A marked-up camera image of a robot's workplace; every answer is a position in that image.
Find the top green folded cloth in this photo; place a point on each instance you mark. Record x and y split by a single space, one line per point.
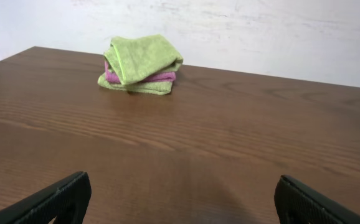
133 60

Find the green folded cloth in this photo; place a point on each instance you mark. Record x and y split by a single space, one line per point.
133 60
156 88

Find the folded pink cloth in stack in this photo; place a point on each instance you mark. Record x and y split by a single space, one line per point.
112 77

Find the bottom green folded cloth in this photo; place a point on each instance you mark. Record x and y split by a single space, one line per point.
156 88

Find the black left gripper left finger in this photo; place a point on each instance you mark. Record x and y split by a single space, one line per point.
65 201

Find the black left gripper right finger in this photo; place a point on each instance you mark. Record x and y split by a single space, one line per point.
297 203

